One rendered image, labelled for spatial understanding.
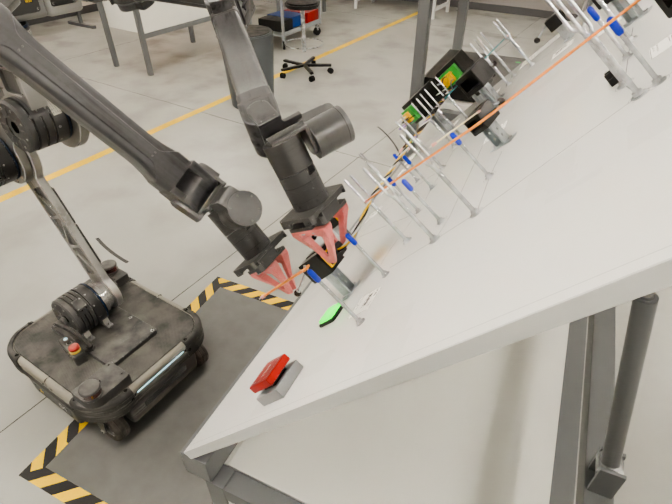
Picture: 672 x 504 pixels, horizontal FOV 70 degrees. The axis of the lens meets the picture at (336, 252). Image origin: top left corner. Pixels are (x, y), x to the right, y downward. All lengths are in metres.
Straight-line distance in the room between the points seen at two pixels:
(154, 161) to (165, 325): 1.30
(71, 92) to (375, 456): 0.78
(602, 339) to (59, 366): 1.75
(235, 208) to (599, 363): 0.66
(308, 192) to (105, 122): 0.31
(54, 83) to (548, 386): 1.04
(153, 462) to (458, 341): 1.66
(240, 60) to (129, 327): 1.38
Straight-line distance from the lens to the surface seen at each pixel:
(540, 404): 1.10
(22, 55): 0.79
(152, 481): 1.94
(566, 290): 0.37
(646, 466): 2.16
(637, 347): 0.59
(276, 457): 0.97
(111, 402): 1.86
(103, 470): 2.02
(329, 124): 0.70
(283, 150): 0.68
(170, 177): 0.81
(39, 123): 1.47
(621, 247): 0.38
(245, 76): 0.84
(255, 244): 0.84
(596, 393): 0.90
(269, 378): 0.66
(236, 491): 0.95
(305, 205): 0.70
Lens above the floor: 1.65
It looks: 38 degrees down
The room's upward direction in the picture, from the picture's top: straight up
